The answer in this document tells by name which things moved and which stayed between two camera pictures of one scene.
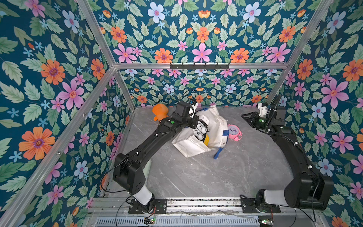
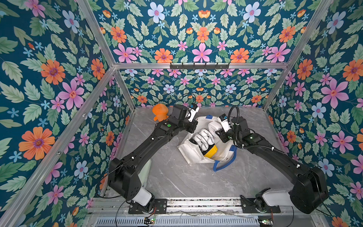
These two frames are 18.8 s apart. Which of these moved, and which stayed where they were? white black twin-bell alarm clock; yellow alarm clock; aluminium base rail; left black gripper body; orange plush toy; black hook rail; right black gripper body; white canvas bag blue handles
Moved: right black gripper body; white canvas bag blue handles; yellow alarm clock; white black twin-bell alarm clock
Stayed: aluminium base rail; orange plush toy; black hook rail; left black gripper body
